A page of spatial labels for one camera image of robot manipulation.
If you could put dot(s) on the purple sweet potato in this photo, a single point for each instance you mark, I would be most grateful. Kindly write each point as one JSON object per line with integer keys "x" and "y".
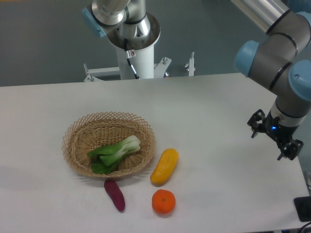
{"x": 116, "y": 195}

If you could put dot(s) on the black device at table edge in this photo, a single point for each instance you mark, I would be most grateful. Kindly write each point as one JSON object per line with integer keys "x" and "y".
{"x": 303, "y": 208}

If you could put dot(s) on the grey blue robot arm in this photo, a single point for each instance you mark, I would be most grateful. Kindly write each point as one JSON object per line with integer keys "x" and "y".
{"x": 269, "y": 64}

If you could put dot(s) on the orange tangerine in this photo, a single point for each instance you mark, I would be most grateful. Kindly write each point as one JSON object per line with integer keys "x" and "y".
{"x": 163, "y": 202}

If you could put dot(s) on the green bok choy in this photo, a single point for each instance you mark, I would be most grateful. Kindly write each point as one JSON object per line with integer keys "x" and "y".
{"x": 105, "y": 159}

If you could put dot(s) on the yellow mango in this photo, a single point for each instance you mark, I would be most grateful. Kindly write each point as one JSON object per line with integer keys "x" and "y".
{"x": 165, "y": 167}

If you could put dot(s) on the woven wicker basket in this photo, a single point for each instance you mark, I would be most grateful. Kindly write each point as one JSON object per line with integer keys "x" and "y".
{"x": 105, "y": 128}

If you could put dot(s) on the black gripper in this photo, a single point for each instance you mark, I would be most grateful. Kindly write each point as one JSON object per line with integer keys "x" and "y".
{"x": 282, "y": 135}

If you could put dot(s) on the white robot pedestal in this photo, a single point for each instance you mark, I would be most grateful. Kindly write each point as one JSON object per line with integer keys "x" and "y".
{"x": 137, "y": 39}

